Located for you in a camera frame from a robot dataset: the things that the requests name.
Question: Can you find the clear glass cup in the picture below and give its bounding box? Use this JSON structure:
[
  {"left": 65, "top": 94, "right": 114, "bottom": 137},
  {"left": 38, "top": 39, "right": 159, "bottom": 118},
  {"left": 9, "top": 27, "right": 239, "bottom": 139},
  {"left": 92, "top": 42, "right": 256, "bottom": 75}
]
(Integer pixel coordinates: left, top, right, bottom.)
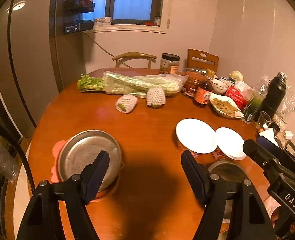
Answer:
[{"left": 259, "top": 111, "right": 271, "bottom": 128}]

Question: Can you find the small white box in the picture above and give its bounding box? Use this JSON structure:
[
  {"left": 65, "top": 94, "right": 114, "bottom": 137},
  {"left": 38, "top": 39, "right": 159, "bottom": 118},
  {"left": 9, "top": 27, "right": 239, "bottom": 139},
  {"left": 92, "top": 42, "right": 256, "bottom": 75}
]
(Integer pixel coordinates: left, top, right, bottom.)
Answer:
[{"left": 94, "top": 17, "right": 112, "bottom": 26}]

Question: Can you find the chili sauce jar red label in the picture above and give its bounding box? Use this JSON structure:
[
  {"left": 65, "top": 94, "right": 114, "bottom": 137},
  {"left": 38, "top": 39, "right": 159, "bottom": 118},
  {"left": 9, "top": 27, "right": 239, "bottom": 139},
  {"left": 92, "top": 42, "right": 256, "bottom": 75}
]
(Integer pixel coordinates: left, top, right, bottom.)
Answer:
[{"left": 182, "top": 71, "right": 205, "bottom": 98}]

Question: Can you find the small dark mug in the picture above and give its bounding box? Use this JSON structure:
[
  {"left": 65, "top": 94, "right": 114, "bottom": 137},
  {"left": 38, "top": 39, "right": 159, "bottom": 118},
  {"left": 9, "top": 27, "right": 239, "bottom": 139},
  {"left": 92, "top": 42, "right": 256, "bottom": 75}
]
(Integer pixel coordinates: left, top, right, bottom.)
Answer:
[{"left": 270, "top": 122, "right": 281, "bottom": 137}]

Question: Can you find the black thermos flask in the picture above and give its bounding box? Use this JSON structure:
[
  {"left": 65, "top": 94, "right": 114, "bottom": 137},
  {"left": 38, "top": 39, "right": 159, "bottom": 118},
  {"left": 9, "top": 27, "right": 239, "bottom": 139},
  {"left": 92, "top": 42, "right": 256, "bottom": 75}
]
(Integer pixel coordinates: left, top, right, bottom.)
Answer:
[{"left": 254, "top": 71, "right": 287, "bottom": 123}]

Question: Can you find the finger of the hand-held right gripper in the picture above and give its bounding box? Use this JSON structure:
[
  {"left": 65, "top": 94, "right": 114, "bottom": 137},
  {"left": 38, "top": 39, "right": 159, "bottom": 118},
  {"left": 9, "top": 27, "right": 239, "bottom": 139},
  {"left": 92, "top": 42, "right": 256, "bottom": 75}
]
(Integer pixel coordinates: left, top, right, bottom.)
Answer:
[
  {"left": 242, "top": 139, "right": 288, "bottom": 180},
  {"left": 256, "top": 135, "right": 295, "bottom": 178}
]

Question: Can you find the wall cable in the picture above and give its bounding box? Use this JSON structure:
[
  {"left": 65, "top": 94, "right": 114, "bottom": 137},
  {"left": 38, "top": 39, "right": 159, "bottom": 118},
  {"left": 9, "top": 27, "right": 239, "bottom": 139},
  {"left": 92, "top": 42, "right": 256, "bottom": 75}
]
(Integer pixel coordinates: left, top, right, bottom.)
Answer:
[{"left": 82, "top": 31, "right": 118, "bottom": 61}]

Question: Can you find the green drink bottle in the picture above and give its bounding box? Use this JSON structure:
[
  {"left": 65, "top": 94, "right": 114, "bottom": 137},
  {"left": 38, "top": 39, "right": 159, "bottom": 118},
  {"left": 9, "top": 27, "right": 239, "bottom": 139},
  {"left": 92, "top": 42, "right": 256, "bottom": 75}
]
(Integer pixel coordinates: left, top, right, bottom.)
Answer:
[{"left": 242, "top": 76, "right": 269, "bottom": 123}]

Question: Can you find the crumpled clear plastic bag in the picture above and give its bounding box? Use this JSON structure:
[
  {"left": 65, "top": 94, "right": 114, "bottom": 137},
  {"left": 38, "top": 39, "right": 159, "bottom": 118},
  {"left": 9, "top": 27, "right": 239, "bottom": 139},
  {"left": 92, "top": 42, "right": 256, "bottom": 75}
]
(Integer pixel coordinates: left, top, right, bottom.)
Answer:
[{"left": 0, "top": 141, "right": 19, "bottom": 183}]

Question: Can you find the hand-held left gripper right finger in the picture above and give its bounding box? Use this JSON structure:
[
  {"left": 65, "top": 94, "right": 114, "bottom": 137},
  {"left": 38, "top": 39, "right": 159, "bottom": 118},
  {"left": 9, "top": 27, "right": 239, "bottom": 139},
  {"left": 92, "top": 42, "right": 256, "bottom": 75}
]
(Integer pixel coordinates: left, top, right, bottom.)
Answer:
[{"left": 181, "top": 150, "right": 274, "bottom": 240}]

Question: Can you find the dark sauce bottle orange label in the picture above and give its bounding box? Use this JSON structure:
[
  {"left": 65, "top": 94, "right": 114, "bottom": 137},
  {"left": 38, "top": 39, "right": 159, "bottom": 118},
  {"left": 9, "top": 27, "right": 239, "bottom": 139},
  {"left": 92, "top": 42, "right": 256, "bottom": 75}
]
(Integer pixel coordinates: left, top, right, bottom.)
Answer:
[{"left": 194, "top": 69, "right": 216, "bottom": 108}]

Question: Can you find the white plate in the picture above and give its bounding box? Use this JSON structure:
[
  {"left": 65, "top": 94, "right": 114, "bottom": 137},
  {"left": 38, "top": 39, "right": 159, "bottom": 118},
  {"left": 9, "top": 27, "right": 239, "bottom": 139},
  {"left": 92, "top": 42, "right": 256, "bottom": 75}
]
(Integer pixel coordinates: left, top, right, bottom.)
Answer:
[
  {"left": 212, "top": 127, "right": 247, "bottom": 161},
  {"left": 175, "top": 119, "right": 217, "bottom": 157}
]

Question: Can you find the black curved bar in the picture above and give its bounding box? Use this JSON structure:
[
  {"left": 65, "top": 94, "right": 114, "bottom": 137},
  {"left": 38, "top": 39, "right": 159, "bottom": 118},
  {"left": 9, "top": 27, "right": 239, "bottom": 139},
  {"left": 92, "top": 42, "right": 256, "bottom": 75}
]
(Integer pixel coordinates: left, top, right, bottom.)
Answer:
[{"left": 0, "top": 119, "right": 36, "bottom": 195}]

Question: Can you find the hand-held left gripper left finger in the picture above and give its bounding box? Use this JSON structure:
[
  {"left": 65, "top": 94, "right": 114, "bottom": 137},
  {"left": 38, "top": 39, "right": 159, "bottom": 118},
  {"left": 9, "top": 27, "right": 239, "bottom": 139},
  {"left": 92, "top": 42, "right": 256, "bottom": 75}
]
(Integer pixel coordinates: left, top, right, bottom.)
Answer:
[{"left": 17, "top": 150, "right": 110, "bottom": 240}]

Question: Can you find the stainless steel bowl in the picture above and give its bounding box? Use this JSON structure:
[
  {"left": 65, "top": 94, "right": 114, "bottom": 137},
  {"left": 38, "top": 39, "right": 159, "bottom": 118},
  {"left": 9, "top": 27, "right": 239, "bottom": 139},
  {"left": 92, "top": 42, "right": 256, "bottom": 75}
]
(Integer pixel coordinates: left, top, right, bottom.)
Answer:
[{"left": 206, "top": 160, "right": 249, "bottom": 224}]

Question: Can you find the grey refrigerator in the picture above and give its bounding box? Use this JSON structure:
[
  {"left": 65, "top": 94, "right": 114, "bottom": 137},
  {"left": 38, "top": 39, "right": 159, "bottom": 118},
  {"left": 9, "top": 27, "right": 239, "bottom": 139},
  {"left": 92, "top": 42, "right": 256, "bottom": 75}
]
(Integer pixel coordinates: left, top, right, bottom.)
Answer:
[{"left": 0, "top": 0, "right": 86, "bottom": 138}]

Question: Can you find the black storage rack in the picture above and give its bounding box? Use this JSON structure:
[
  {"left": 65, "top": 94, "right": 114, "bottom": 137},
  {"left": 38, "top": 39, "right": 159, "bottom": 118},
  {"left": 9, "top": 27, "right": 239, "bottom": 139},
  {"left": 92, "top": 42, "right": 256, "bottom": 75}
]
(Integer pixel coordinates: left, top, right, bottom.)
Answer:
[
  {"left": 64, "top": 0, "right": 95, "bottom": 13},
  {"left": 64, "top": 20, "right": 94, "bottom": 34}
]

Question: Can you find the white paper sheet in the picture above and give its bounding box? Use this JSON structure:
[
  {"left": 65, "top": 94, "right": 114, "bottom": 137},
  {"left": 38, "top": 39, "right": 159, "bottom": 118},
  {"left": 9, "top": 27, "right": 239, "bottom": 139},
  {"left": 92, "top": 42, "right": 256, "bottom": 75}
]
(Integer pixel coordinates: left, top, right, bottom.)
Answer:
[{"left": 257, "top": 127, "right": 279, "bottom": 145}]

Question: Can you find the celery in plastic bag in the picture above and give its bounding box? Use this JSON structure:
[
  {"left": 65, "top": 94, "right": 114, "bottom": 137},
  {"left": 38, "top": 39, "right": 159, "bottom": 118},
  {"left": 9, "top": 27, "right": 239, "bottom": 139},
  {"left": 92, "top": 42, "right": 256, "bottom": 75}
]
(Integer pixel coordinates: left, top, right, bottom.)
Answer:
[{"left": 77, "top": 71, "right": 189, "bottom": 97}]

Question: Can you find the white ceramic bowl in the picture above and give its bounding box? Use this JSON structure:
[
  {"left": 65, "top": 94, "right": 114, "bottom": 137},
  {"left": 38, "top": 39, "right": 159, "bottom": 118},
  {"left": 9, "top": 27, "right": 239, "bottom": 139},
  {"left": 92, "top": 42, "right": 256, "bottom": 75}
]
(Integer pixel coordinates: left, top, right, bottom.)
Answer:
[{"left": 211, "top": 78, "right": 230, "bottom": 95}]

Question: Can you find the clear plastic wrap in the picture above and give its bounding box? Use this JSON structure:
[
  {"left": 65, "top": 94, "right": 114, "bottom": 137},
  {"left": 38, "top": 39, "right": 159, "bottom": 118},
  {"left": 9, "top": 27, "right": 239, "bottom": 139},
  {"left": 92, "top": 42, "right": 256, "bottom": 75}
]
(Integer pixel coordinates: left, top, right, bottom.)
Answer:
[{"left": 279, "top": 94, "right": 295, "bottom": 125}]

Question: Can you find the black metal frame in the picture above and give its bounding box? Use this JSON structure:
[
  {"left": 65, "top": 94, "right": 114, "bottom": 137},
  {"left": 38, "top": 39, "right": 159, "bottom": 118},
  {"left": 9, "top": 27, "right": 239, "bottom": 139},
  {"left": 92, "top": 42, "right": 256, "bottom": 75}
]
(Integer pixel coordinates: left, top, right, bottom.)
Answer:
[{"left": 285, "top": 140, "right": 295, "bottom": 157}]

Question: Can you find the red tissue pack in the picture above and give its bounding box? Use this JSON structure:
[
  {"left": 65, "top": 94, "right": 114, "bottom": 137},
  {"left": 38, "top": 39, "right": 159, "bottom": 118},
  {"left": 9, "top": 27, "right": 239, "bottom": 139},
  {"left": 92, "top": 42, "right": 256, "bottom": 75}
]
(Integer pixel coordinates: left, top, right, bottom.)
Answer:
[{"left": 225, "top": 81, "right": 253, "bottom": 110}]

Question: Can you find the wooden chair curved back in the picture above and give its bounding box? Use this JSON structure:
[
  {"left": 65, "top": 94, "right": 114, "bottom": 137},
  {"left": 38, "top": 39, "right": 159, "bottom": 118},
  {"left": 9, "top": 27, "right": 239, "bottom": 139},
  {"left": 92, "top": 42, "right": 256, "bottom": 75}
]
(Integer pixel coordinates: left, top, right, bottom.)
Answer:
[{"left": 112, "top": 52, "right": 157, "bottom": 68}]

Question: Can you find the white dish with food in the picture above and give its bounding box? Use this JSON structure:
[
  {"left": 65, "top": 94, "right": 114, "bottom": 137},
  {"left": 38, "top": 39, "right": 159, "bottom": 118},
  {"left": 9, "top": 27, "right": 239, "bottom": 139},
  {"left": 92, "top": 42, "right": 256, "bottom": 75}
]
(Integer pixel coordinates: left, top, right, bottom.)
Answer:
[{"left": 209, "top": 92, "right": 245, "bottom": 118}]

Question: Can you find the pink floral cloth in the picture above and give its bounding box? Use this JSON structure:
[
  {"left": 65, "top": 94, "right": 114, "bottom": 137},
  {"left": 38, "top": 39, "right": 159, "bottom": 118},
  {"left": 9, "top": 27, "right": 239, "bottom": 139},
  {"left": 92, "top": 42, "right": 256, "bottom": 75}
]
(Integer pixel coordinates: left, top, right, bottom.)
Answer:
[{"left": 264, "top": 195, "right": 283, "bottom": 220}]

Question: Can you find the fruit in white foam net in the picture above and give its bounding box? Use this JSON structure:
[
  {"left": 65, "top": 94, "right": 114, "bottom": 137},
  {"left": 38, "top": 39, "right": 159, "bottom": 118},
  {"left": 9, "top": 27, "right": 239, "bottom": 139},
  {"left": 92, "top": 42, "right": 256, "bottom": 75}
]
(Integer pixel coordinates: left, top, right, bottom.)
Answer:
[
  {"left": 146, "top": 87, "right": 166, "bottom": 108},
  {"left": 115, "top": 94, "right": 138, "bottom": 114}
]

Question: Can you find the clear pickle jar black lid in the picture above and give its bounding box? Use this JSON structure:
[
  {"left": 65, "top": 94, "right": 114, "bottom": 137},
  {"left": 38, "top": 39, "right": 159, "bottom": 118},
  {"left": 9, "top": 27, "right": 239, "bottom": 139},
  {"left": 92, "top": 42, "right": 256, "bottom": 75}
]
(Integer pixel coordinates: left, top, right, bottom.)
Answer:
[{"left": 159, "top": 53, "right": 180, "bottom": 75}]

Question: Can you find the dark framed window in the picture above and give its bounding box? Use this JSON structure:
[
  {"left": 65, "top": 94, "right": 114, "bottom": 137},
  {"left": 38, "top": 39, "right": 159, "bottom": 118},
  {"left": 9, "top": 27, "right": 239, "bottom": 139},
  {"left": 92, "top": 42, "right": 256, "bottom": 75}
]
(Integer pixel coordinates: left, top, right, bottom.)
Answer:
[{"left": 92, "top": 0, "right": 166, "bottom": 34}]

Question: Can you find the wooden chair square back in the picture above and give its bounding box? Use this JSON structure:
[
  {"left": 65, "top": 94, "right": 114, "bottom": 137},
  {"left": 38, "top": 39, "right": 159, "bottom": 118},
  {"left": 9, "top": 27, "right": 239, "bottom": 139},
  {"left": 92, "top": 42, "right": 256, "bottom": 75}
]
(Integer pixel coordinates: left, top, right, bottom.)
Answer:
[{"left": 187, "top": 49, "right": 219, "bottom": 72}]

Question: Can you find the round stainless steel plate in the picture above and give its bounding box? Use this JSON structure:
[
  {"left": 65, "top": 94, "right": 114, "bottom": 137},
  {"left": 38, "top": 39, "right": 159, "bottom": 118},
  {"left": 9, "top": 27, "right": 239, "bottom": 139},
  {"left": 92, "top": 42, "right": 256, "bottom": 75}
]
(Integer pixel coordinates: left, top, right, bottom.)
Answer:
[{"left": 57, "top": 129, "right": 123, "bottom": 193}]

